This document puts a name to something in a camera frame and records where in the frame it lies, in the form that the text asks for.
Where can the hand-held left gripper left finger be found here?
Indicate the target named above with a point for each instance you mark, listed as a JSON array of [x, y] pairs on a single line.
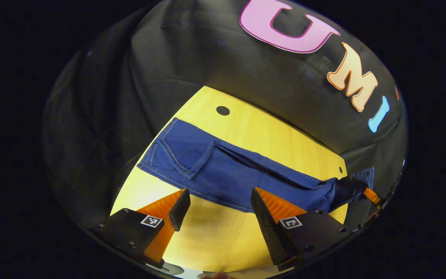
[[180, 209]]

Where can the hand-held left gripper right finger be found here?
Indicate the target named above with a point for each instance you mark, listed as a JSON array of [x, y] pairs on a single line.
[[267, 232]]

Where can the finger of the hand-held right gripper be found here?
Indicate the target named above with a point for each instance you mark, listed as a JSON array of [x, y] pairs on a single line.
[[372, 196]]

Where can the blue jeans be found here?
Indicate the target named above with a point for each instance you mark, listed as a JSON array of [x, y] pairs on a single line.
[[227, 174]]

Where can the black backdrop cloth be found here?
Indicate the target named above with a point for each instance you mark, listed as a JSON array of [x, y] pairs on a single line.
[[130, 97]]

